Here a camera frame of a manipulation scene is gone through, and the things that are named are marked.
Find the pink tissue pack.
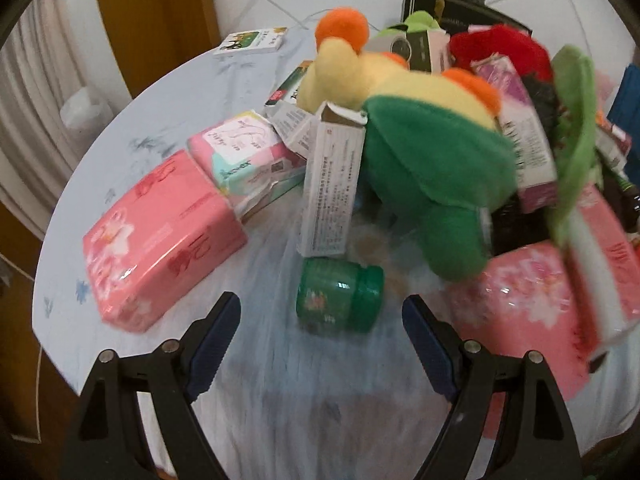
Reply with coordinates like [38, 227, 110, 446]
[82, 151, 247, 333]
[444, 184, 640, 401]

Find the green glass jar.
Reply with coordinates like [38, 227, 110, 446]
[295, 257, 385, 334]

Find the purple white carton box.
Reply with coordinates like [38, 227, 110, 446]
[471, 54, 558, 214]

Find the tall white medicine box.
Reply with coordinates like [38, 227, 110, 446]
[297, 102, 367, 258]

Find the yellow duck plush green body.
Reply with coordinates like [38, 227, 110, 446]
[297, 8, 516, 282]

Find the pink teal wipes pack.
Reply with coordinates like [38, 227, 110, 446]
[188, 110, 306, 219]

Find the blue plastic storage bin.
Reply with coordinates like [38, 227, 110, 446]
[608, 64, 640, 185]

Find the red plush toy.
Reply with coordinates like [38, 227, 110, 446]
[449, 24, 553, 82]

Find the white green card box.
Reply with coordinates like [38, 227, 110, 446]
[213, 27, 288, 55]

